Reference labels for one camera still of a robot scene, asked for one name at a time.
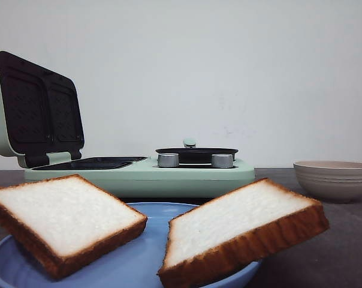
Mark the black round frying pan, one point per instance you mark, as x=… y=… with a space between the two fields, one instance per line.
x=191 y=154

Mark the blue round plate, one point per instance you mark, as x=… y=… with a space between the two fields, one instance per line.
x=134 y=264

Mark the beige ribbed bowl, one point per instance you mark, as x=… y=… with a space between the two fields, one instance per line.
x=336 y=181

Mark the mint green breakfast maker base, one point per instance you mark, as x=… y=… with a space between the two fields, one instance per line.
x=133 y=177

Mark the left silver control knob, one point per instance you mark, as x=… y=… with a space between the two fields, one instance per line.
x=168 y=160

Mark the silver control knob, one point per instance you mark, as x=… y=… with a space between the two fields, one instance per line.
x=222 y=161
x=168 y=160

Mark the mint green sandwich maker lid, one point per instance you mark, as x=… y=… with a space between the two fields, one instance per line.
x=39 y=113

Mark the right silver control knob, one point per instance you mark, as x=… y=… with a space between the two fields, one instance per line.
x=222 y=161

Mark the white bread slice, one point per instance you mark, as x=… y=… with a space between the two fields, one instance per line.
x=224 y=235
x=67 y=222

